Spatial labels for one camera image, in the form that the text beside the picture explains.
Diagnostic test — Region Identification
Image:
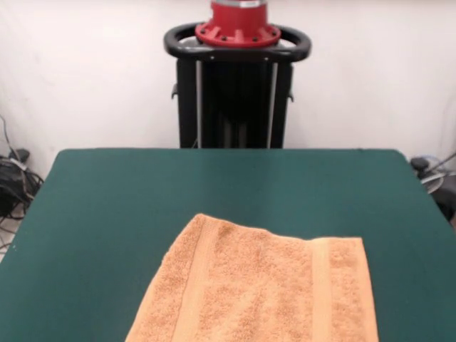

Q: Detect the dark green table cloth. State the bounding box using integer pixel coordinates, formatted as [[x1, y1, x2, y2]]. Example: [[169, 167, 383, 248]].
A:
[[0, 148, 456, 342]]

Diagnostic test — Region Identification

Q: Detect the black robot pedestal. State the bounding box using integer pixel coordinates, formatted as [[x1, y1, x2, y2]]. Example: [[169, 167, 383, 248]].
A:
[[163, 23, 313, 149]]

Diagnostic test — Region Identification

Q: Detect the orange terry towel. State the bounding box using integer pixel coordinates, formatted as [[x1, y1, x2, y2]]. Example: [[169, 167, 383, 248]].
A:
[[125, 212, 379, 342]]

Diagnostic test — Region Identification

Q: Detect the black stand base with caster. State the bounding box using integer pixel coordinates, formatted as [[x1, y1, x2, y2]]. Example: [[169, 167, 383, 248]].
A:
[[409, 156, 456, 229]]

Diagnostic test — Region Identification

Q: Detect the black floor cable tangle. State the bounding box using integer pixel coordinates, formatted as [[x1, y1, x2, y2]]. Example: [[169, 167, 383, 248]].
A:
[[0, 113, 46, 250]]

